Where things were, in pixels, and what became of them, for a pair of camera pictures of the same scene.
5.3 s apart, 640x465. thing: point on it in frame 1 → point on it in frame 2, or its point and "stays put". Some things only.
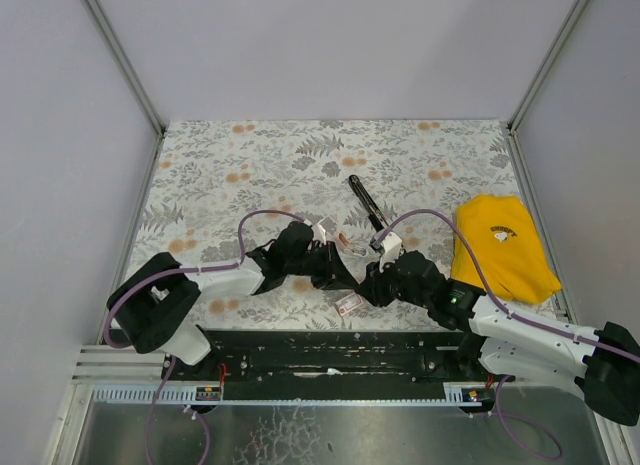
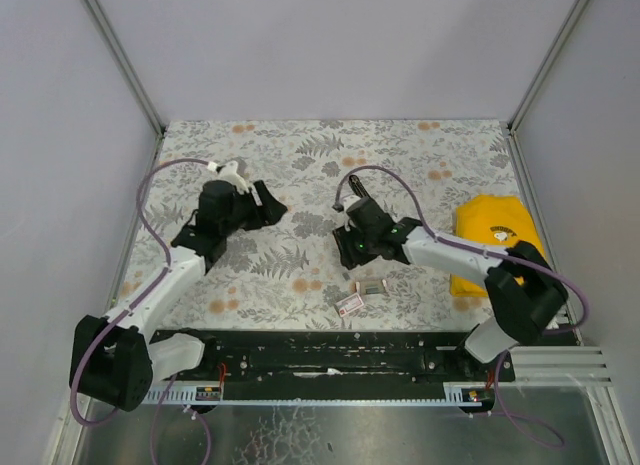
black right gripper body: (385, 276) → (345, 247)
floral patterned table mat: (219, 190) stays put
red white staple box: (349, 303) stays put
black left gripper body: (329, 264) → (254, 205)
